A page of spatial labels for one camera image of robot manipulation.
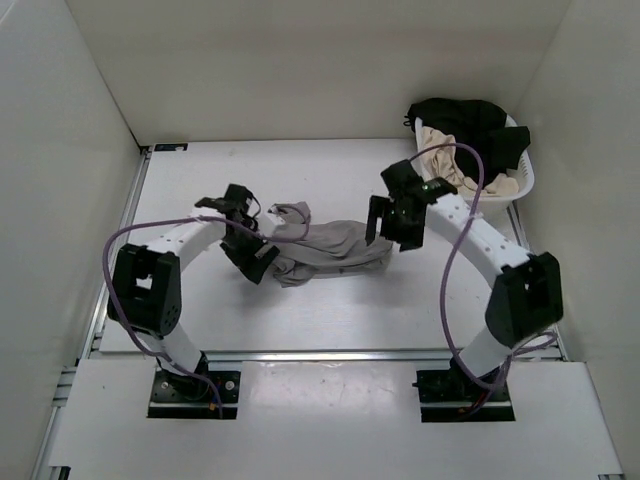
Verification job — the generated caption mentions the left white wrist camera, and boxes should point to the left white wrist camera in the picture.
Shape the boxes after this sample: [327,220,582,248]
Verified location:
[257,211,286,238]

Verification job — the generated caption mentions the dark label sticker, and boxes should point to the dark label sticker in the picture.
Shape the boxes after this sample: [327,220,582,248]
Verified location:
[154,143,189,152]

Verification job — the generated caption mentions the beige garment in basket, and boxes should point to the beige garment in basket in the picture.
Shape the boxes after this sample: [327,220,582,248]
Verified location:
[418,127,519,198]

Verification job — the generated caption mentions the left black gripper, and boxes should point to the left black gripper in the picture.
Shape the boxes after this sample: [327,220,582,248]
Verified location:
[219,218,278,284]

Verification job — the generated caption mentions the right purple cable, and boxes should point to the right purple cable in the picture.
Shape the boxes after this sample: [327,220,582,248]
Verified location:
[407,142,557,401]

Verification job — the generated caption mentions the purple cable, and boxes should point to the purple cable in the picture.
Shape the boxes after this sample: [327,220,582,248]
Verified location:
[102,199,311,416]
[407,142,557,401]

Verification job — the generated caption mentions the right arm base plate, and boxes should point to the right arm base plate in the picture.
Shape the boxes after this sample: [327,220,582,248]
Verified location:
[412,369,516,423]

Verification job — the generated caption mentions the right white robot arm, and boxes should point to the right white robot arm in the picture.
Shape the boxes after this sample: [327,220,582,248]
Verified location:
[365,179,564,400]

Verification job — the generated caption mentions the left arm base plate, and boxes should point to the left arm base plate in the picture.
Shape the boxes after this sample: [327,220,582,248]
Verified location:
[147,368,241,420]

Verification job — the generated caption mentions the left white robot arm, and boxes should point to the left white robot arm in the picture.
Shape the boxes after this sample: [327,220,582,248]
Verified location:
[107,184,284,400]

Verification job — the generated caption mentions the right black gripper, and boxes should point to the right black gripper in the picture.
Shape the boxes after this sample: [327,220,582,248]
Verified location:
[365,195,424,252]

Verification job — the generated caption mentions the black garment in basket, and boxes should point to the black garment in basket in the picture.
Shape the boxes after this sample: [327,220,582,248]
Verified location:
[405,98,531,185]

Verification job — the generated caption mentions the aluminium table frame rail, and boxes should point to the aluminium table frame rail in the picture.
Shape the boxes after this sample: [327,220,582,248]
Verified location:
[34,144,626,480]

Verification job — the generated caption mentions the grey trousers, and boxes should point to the grey trousers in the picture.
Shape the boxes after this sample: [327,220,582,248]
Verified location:
[269,202,393,288]

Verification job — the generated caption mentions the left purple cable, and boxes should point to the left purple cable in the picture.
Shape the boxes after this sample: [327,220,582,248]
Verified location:
[102,199,311,416]

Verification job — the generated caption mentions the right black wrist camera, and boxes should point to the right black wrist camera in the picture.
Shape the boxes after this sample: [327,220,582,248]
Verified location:
[380,159,424,198]

